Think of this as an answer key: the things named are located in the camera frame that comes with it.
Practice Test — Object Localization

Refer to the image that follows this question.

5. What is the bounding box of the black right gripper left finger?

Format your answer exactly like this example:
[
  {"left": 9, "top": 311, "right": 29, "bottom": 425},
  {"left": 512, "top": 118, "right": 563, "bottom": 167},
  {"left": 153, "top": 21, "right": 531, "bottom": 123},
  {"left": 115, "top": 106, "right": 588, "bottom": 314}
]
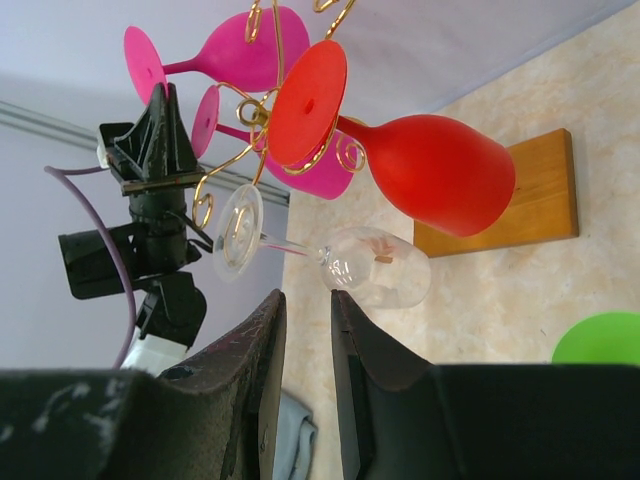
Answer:
[{"left": 1, "top": 290, "right": 286, "bottom": 479}]

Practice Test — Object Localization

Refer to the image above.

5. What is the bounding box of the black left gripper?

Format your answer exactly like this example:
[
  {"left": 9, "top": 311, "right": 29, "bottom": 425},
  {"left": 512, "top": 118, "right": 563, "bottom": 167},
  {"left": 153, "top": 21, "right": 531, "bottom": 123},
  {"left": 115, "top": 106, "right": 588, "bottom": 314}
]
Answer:
[{"left": 98, "top": 83, "right": 204, "bottom": 196}]

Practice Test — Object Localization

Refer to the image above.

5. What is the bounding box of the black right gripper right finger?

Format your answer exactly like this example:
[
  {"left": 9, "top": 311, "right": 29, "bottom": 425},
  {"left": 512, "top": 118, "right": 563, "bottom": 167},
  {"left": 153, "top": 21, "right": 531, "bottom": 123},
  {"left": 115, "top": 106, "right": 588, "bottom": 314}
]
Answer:
[{"left": 331, "top": 290, "right": 639, "bottom": 479}]

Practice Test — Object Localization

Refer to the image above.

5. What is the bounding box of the gold wire wine glass rack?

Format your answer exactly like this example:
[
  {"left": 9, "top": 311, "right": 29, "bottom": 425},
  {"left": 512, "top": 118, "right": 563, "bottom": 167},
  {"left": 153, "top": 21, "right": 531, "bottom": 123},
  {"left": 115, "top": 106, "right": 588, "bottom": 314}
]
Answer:
[{"left": 192, "top": 0, "right": 580, "bottom": 259}]

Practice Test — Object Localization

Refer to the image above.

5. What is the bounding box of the clear wine glass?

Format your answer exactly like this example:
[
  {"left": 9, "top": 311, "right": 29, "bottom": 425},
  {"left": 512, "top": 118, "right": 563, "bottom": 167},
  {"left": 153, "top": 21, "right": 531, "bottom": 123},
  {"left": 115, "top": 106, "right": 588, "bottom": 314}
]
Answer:
[{"left": 213, "top": 184, "right": 432, "bottom": 309}]

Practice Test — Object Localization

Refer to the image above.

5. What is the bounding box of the magenta plastic wine glass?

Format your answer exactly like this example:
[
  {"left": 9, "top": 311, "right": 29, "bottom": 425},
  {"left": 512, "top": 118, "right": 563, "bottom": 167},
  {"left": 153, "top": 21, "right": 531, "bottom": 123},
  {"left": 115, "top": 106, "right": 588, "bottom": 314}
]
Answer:
[{"left": 191, "top": 86, "right": 357, "bottom": 200}]

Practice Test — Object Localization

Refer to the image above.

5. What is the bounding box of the red plastic wine glass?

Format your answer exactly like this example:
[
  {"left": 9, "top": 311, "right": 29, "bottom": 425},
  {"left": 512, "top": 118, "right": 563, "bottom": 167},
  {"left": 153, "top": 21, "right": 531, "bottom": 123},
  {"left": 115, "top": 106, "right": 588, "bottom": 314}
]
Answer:
[{"left": 267, "top": 40, "right": 516, "bottom": 237}]

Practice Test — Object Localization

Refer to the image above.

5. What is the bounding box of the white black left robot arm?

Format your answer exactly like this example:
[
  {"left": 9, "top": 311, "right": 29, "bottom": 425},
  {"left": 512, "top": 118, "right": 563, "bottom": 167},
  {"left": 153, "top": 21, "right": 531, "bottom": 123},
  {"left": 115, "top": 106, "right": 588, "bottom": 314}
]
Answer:
[{"left": 46, "top": 84, "right": 210, "bottom": 375}]

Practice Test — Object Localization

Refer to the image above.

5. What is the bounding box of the green plastic wine glass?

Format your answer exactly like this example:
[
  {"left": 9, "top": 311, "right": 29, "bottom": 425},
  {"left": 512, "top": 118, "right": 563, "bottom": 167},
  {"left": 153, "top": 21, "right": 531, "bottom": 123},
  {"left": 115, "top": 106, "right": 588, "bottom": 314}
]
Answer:
[{"left": 551, "top": 311, "right": 639, "bottom": 366}]

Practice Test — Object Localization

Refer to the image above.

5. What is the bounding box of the grey blue cloth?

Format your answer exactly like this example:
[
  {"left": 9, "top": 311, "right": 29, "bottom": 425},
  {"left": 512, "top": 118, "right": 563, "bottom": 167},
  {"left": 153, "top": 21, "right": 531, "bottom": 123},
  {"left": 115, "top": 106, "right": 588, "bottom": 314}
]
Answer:
[{"left": 273, "top": 391, "right": 318, "bottom": 480}]

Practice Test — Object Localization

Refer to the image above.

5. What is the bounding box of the aluminium corner post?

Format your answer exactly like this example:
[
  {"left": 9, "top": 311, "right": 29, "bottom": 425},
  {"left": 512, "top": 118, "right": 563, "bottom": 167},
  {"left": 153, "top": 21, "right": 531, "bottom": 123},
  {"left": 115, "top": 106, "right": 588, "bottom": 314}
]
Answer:
[{"left": 1, "top": 100, "right": 290, "bottom": 207}]

